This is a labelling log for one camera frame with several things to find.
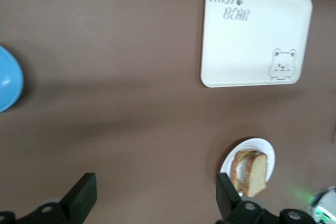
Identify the cream bear print tray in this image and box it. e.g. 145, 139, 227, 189
200, 0, 313, 88

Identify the fried egg toy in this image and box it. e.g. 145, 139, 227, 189
236, 158, 249, 183

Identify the white round plate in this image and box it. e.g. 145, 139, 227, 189
219, 137, 276, 191

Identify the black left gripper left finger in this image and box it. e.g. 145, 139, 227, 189
15, 173, 97, 224

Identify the plain toast bread slice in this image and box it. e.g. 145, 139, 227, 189
241, 153, 268, 198

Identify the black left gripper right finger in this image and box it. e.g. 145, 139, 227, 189
215, 172, 279, 224

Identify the blue bowl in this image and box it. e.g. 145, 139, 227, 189
0, 45, 25, 113

